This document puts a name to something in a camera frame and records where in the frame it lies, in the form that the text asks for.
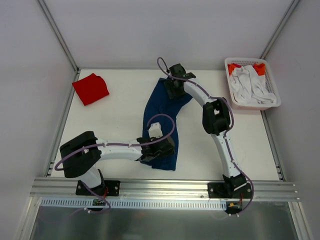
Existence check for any blue t shirt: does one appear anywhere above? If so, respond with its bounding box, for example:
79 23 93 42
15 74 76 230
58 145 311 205
142 78 193 171

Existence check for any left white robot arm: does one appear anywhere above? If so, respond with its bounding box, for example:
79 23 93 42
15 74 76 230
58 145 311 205
54 131 175 195

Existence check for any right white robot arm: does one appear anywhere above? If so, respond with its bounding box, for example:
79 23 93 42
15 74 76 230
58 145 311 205
163 63 254 199

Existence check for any white t shirt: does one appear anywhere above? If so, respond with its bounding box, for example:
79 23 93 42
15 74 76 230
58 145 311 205
229 65 277 105

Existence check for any white plastic basket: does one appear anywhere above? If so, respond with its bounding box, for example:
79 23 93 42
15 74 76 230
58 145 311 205
224 57 281 111

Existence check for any folded red t shirt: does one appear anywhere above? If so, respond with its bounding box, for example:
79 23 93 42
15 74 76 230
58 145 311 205
72 73 110 106

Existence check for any orange t shirt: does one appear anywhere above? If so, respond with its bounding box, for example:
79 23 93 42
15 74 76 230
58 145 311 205
227 63 266 76

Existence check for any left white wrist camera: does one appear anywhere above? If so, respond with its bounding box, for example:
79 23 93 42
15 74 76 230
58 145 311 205
148 122 163 139

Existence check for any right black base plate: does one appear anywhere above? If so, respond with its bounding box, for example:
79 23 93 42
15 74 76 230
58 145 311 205
207 182 253 199

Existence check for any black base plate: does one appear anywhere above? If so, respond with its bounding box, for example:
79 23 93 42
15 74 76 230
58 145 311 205
207 182 253 199
75 180 121 197

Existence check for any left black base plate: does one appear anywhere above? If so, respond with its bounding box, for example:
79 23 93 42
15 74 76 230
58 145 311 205
75 180 121 197

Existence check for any white slotted cable duct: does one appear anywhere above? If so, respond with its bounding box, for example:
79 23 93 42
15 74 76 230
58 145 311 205
40 197 227 211

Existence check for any aluminium mounting rail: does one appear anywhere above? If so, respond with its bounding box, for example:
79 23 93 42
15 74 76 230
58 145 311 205
30 177 301 202

